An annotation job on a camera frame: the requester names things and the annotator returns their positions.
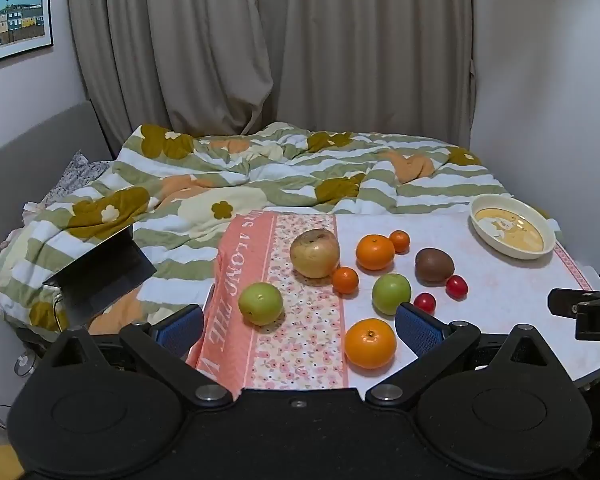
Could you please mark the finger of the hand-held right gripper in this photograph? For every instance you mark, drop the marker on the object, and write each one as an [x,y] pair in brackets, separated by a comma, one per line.
[562,302]

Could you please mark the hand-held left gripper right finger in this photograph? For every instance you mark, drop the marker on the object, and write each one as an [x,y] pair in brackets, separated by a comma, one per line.
[416,329]

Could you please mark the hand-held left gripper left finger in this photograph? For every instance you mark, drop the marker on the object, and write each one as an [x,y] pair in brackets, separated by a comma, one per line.
[180,331]

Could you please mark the red cherry tomato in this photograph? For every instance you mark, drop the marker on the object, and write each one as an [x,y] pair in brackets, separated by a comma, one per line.
[424,301]
[456,286]

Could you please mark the green apple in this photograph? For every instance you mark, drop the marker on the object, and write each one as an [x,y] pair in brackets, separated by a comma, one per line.
[260,304]
[391,294]

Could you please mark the large orange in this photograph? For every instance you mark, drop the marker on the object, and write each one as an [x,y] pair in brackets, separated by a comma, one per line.
[375,252]
[370,343]

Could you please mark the brown kiwi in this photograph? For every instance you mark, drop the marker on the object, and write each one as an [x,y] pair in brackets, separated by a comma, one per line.
[434,266]

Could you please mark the small mandarin orange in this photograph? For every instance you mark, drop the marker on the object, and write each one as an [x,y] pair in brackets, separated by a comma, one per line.
[345,280]
[399,241]

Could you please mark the cream oval bowl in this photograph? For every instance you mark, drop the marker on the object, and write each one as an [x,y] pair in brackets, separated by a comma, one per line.
[512,232]

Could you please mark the yellow-brown apple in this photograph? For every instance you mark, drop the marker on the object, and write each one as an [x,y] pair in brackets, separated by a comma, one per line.
[315,253]

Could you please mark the pink floral tablecloth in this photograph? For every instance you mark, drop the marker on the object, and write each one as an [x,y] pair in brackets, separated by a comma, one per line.
[505,300]

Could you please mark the grey laptop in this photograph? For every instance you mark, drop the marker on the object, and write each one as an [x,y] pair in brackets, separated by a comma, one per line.
[102,280]

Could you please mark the green striped flower blanket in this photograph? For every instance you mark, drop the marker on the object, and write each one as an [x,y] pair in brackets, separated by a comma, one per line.
[280,180]

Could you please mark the grey floral pillow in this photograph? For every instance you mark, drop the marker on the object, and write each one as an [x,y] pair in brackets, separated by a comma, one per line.
[75,175]

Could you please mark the grey padded headboard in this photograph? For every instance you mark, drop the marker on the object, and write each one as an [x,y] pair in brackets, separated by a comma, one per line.
[20,160]

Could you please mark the beige curtain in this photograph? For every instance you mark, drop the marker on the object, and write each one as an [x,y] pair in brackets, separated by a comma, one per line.
[280,50]

